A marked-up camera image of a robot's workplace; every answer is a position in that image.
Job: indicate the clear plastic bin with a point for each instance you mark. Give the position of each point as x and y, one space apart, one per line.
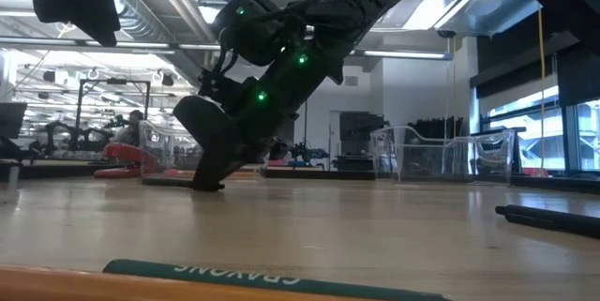
497 155
154 141

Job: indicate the black pen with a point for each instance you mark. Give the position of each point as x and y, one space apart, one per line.
539 213
544 224

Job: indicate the person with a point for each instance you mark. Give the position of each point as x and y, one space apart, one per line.
133 130

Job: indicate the red stapler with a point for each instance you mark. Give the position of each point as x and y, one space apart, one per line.
126 153

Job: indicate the black cabinet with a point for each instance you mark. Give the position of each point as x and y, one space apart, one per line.
358 132

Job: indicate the black dome security camera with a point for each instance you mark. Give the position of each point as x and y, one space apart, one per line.
446 34

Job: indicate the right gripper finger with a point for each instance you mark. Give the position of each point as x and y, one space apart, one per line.
218 170
255 148

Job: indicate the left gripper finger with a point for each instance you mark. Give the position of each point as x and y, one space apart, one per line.
110 34

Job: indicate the long white light bar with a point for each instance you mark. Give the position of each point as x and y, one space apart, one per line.
403 54

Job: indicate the black gantry frame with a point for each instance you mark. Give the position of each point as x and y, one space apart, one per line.
116 81

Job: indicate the grey wall vent grille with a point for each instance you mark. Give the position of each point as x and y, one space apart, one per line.
352 80

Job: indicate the silver rectangular air duct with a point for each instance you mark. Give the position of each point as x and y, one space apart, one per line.
469 10

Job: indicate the green crayon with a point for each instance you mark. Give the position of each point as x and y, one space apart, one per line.
225 276

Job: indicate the black computer monitor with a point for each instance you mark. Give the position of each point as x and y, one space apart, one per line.
11 120

